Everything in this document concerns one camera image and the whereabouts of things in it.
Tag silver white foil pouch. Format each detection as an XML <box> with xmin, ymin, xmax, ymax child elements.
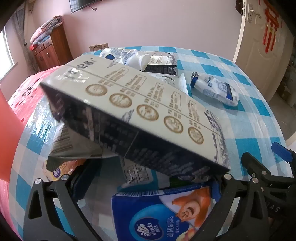
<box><xmin>149</xmin><ymin>73</ymin><xmax>189</xmax><ymax>95</ymax></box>

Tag brown wooden cabinet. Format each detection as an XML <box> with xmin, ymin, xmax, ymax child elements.
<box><xmin>31</xmin><ymin>24</ymin><xmax>73</xmax><ymax>71</ymax></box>

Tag blue white checkered tablecloth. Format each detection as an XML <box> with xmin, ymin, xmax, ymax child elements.
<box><xmin>9</xmin><ymin>46</ymin><xmax>292</xmax><ymax>240</ymax></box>

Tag yellow red snack wrapper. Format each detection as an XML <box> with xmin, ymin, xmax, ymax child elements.
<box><xmin>42</xmin><ymin>159</ymin><xmax>86</xmax><ymax>181</ymax></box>

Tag dark clothes behind door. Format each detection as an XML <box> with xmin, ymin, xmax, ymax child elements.
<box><xmin>235</xmin><ymin>0</ymin><xmax>245</xmax><ymax>16</ymax></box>

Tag folded pink grey blankets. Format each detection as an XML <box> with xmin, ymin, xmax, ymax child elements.
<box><xmin>29</xmin><ymin>15</ymin><xmax>64</xmax><ymax>51</ymax></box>

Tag black wall television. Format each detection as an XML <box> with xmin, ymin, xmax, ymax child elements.
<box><xmin>69</xmin><ymin>0</ymin><xmax>101</xmax><ymax>13</ymax></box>

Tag bright bedroom window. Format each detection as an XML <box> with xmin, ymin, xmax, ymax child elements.
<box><xmin>0</xmin><ymin>27</ymin><xmax>17</xmax><ymax>81</ymax></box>

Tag crushed MagicDay plastic bottle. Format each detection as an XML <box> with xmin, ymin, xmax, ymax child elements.
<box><xmin>190</xmin><ymin>71</ymin><xmax>239</xmax><ymax>107</ymax></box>

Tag white milk carton box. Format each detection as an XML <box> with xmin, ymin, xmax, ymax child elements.
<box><xmin>40</xmin><ymin>55</ymin><xmax>230</xmax><ymax>182</ymax></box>

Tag black white carton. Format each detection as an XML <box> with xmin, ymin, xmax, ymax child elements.
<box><xmin>144</xmin><ymin>51</ymin><xmax>178</xmax><ymax>76</ymax></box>

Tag cream bedroom door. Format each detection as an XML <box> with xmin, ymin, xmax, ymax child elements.
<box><xmin>233</xmin><ymin>0</ymin><xmax>294</xmax><ymax>101</ymax></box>

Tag red door decoration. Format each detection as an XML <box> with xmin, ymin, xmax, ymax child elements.
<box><xmin>258</xmin><ymin>0</ymin><xmax>283</xmax><ymax>53</ymax></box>

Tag orange plastic trash bucket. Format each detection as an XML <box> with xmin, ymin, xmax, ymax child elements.
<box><xmin>0</xmin><ymin>92</ymin><xmax>25</xmax><ymax>182</ymax></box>

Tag metal door handle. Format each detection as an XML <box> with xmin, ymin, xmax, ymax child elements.
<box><xmin>247</xmin><ymin>3</ymin><xmax>262</xmax><ymax>24</ymax></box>

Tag blue Vinda tissue pack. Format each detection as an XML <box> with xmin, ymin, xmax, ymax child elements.
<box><xmin>111</xmin><ymin>184</ymin><xmax>215</xmax><ymax>240</ymax></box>

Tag grey plaid curtain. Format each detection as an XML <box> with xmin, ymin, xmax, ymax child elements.
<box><xmin>12</xmin><ymin>1</ymin><xmax>39</xmax><ymax>74</ymax></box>

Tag pink floral bedspread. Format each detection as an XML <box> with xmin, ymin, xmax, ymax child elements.
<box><xmin>1</xmin><ymin>66</ymin><xmax>60</xmax><ymax>235</ymax></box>

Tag wall power outlet strip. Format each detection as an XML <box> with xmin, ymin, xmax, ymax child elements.
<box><xmin>89</xmin><ymin>43</ymin><xmax>108</xmax><ymax>52</ymax></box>

